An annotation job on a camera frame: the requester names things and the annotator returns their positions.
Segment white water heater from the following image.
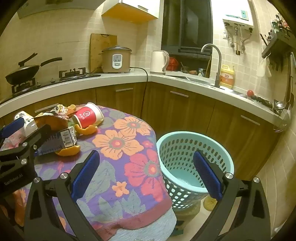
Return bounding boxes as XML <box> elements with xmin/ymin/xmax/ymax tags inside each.
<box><xmin>223</xmin><ymin>9</ymin><xmax>255</xmax><ymax>29</ymax></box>

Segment yellow detergent bottle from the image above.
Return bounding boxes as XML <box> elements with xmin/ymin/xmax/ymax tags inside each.
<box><xmin>219</xmin><ymin>64</ymin><xmax>235</xmax><ymax>90</ymax></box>

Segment black wok pan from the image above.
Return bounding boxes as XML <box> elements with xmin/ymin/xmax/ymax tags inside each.
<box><xmin>5</xmin><ymin>53</ymin><xmax>63</xmax><ymax>86</ymax></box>

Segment wooden kitchen base cabinet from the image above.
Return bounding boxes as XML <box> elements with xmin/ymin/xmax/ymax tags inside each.
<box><xmin>0</xmin><ymin>71</ymin><xmax>287</xmax><ymax>173</ymax></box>

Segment water heater pipes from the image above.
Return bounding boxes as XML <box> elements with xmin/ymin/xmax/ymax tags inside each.
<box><xmin>225</xmin><ymin>25</ymin><xmax>253</xmax><ymax>56</ymax></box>

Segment white electric kettle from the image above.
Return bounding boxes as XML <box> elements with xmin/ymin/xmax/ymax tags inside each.
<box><xmin>150</xmin><ymin>50</ymin><xmax>170</xmax><ymax>75</ymax></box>

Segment steel strainer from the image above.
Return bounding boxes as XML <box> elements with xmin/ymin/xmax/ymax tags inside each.
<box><xmin>273</xmin><ymin>109</ymin><xmax>292</xmax><ymax>133</ymax></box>

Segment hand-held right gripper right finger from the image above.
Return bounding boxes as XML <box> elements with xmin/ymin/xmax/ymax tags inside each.
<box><xmin>193</xmin><ymin>150</ymin><xmax>271</xmax><ymax>241</ymax></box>

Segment white wall cabinet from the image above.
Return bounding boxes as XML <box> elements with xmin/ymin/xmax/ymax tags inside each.
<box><xmin>101</xmin><ymin>0</ymin><xmax>161</xmax><ymax>23</ymax></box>

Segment steel sink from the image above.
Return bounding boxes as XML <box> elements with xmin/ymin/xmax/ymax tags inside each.
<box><xmin>172</xmin><ymin>74</ymin><xmax>249</xmax><ymax>98</ymax></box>

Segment light blue plastic basket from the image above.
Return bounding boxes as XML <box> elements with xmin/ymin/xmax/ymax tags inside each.
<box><xmin>157</xmin><ymin>131</ymin><xmax>234</xmax><ymax>210</ymax></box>

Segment red container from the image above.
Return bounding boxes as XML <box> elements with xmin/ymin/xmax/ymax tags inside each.
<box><xmin>168</xmin><ymin>57</ymin><xmax>179</xmax><ymax>71</ymax></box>

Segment dark carton with barcode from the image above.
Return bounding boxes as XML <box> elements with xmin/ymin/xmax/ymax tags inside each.
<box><xmin>35</xmin><ymin>127</ymin><xmax>78</xmax><ymax>154</ymax></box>

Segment red paper cup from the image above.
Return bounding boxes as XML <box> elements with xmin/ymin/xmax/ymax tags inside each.
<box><xmin>72</xmin><ymin>102</ymin><xmax>104</xmax><ymax>129</ymax></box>

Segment row of seasoning bottles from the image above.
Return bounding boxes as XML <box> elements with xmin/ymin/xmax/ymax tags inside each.
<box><xmin>270</xmin><ymin>14</ymin><xmax>290</xmax><ymax>33</ymax></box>

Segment dark cloth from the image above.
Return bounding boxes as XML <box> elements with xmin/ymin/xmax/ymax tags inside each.
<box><xmin>252</xmin><ymin>95</ymin><xmax>273</xmax><ymax>108</ymax></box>

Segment beige rice cooker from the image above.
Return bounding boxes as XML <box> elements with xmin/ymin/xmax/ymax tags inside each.
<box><xmin>100</xmin><ymin>45</ymin><xmax>132</xmax><ymax>74</ymax></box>

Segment white hanging cloth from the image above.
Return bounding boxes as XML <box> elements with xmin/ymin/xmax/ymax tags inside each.
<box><xmin>257</xmin><ymin>58</ymin><xmax>272</xmax><ymax>77</ymax></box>

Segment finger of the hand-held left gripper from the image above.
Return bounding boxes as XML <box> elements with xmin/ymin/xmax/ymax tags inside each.
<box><xmin>0</xmin><ymin>125</ymin><xmax>52</xmax><ymax>168</ymax></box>
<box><xmin>0</xmin><ymin>117</ymin><xmax>26</xmax><ymax>139</ymax></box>

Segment dark wall rack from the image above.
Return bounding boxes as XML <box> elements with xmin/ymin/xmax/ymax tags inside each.
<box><xmin>261</xmin><ymin>30</ymin><xmax>296</xmax><ymax>72</ymax></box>

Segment hanging steel ladle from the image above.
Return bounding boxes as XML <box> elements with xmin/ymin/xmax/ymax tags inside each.
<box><xmin>273</xmin><ymin>53</ymin><xmax>295</xmax><ymax>111</ymax></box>

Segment floral purple tablecloth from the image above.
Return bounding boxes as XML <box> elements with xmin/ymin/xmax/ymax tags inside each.
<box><xmin>0</xmin><ymin>105</ymin><xmax>177</xmax><ymax>241</ymax></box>

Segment wooden cutting board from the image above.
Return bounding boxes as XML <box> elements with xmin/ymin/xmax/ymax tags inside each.
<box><xmin>90</xmin><ymin>33</ymin><xmax>118</xmax><ymax>73</ymax></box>

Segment steel sink faucet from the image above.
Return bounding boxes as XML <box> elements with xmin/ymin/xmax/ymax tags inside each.
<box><xmin>201</xmin><ymin>44</ymin><xmax>222</xmax><ymax>88</ymax></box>

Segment dark window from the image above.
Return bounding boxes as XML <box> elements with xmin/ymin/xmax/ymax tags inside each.
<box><xmin>161</xmin><ymin>0</ymin><xmax>213</xmax><ymax>61</ymax></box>

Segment black gas stove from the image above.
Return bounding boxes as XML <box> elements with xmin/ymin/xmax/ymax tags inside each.
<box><xmin>10</xmin><ymin>67</ymin><xmax>102</xmax><ymax>98</ymax></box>

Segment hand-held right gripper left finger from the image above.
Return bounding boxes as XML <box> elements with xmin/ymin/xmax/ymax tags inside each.
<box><xmin>24</xmin><ymin>149</ymin><xmax>102</xmax><ymax>241</ymax></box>

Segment grey range hood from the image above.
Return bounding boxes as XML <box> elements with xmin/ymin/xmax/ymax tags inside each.
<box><xmin>17</xmin><ymin>0</ymin><xmax>97</xmax><ymax>19</ymax></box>

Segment black power cable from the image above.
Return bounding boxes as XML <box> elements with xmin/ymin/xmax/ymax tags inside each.
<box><xmin>129</xmin><ymin>67</ymin><xmax>149</xmax><ymax>118</ymax></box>

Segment orange snack packet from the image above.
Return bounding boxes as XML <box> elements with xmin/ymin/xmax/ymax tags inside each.
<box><xmin>34</xmin><ymin>112</ymin><xmax>70</xmax><ymax>133</ymax></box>

